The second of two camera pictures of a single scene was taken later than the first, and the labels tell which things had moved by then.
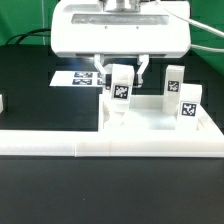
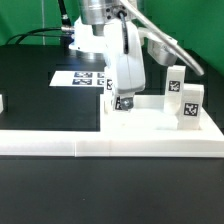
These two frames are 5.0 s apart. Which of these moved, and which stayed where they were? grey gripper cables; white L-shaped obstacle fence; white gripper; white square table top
Moved: white gripper; grey gripper cables
Stayed: white L-shaped obstacle fence; white square table top
